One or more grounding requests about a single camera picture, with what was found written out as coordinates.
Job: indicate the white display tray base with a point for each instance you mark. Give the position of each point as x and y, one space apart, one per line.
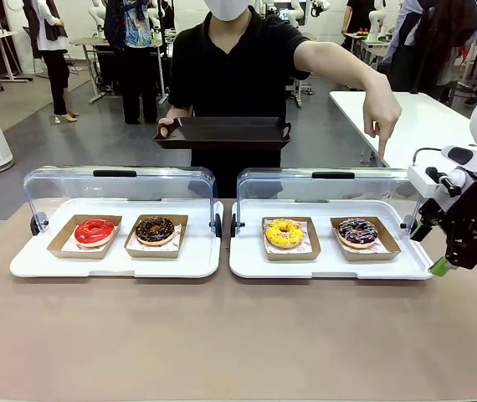
117 268
326 270

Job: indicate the person floral shirt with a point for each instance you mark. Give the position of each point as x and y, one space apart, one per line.
138 63

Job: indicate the chocolate glazed donut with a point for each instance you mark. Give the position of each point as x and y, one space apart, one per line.
144 232

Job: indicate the person right hand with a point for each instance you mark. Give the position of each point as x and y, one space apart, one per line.
165 127

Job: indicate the person dark coat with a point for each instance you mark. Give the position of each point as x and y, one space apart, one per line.
435 42

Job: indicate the person white shirt black vest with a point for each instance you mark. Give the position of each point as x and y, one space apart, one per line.
54 63

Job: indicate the person black clothes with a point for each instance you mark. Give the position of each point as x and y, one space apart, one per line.
357 14

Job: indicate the grey background table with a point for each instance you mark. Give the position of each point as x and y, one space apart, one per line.
368 46

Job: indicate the white face mask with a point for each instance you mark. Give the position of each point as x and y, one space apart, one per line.
228 8

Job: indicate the person torso black shirt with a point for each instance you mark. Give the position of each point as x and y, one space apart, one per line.
234 75

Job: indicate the red glazed donut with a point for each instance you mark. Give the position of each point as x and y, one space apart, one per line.
85 234

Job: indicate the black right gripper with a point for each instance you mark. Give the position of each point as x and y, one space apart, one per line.
468 218

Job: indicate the person right forearm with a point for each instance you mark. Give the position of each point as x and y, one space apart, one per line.
178 113

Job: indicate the purple drizzled donut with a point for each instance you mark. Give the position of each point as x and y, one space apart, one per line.
347 234

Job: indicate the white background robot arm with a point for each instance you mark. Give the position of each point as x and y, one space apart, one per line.
375 25

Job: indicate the person left hand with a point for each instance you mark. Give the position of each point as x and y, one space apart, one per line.
383 109

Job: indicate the person left forearm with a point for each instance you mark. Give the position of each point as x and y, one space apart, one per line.
339 63

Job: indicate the dark brown serving tray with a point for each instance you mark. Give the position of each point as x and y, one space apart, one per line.
222 134

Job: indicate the beige background table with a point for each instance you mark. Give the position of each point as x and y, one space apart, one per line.
90 42

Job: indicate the clear hinged display lid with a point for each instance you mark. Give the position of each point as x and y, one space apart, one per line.
75 184
288 186

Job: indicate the brown cardboard donut tray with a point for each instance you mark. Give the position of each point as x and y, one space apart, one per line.
309 253
60 247
389 247
155 252

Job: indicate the yellow sprinkled donut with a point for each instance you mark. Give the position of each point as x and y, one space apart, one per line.
274 236

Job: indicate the white printed paper liner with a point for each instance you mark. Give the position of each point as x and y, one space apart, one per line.
303 250
177 234
383 247
73 247

